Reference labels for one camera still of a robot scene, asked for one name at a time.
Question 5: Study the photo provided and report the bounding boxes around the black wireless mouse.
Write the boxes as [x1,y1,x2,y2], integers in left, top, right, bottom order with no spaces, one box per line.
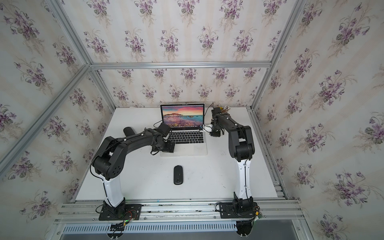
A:
[174,165,184,185]

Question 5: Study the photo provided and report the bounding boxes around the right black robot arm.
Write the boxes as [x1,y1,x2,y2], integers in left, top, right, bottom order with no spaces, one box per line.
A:
[210,107,255,212]

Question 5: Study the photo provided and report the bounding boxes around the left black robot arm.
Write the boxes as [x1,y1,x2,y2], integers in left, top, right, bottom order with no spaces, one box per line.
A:
[90,123,175,209]

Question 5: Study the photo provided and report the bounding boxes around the silver open laptop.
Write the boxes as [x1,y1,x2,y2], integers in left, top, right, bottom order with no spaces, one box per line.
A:
[160,103,208,157]

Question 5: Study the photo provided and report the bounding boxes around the aluminium mounting rails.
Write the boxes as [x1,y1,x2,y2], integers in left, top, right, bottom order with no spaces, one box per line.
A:
[54,199,305,224]

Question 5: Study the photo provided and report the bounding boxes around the white vent grille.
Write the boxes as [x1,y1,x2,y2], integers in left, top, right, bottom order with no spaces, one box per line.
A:
[63,221,238,235]

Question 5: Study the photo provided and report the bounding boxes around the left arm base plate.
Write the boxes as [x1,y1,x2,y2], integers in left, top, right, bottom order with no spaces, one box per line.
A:
[99,202,142,221]

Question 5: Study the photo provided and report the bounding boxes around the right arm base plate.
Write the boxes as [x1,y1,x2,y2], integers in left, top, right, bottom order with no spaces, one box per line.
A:
[215,202,260,219]

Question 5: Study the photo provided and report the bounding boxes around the aluminium cage frame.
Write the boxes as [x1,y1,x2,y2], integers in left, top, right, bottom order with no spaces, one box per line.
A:
[1,1,306,177]

